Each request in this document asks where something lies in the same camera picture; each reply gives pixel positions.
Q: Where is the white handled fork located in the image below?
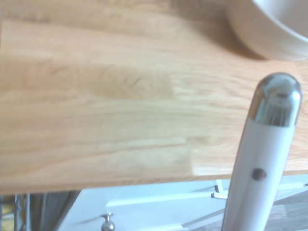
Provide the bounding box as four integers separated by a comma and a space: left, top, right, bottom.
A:
220, 72, 303, 231

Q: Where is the silver cabinet door knob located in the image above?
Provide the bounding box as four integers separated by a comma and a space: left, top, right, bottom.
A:
100, 211, 116, 231

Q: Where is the cream mixing bowl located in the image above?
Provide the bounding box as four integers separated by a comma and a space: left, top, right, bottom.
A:
227, 0, 308, 62

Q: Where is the white base cabinet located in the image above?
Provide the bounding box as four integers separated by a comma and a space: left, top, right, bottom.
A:
57, 172, 308, 231

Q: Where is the silver drawer handle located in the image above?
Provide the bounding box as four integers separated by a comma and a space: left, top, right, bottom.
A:
193, 179, 230, 200

